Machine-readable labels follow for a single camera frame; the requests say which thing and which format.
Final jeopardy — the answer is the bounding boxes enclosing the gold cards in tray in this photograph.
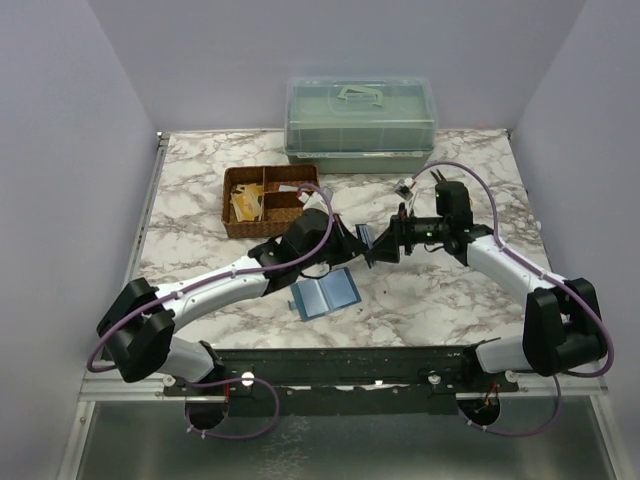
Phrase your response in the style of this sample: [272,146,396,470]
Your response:
[231,183,264,222]

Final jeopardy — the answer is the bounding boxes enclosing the brown wicker divided tray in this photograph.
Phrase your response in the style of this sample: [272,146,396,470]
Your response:
[222,164,319,239]

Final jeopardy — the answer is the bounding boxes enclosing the yellow handled pliers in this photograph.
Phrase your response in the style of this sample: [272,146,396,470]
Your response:
[430,169,447,184]

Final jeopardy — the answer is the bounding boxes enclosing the black leather card holder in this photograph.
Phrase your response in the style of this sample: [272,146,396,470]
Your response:
[355,224,374,249]

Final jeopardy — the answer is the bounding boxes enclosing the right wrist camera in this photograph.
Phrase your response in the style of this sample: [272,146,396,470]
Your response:
[393,178,417,212]

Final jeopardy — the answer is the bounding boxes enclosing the green clear-lid storage box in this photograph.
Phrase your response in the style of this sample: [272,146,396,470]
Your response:
[283,77,439,174]

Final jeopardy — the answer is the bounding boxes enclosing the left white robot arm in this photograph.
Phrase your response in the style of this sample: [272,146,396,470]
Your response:
[96,208,367,395]

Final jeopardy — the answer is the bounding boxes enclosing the blue plastic card sleeve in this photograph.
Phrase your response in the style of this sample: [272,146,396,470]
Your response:
[288,268,361,321]

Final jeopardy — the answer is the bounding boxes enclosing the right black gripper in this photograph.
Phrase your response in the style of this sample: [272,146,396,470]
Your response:
[366,204,449,263]

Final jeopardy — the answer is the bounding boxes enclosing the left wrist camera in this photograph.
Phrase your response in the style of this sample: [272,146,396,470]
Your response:
[297,187,333,214]

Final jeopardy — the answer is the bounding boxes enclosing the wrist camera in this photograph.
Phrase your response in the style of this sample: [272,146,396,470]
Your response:
[393,178,417,212]
[297,187,333,214]

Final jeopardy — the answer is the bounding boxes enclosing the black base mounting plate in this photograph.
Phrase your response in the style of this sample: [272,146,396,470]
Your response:
[164,346,518,417]

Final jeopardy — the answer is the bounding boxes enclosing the white card in tray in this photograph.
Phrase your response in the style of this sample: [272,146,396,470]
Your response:
[278,184,298,192]

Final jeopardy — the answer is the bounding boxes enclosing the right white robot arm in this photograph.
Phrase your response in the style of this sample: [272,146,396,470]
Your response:
[366,181,608,392]

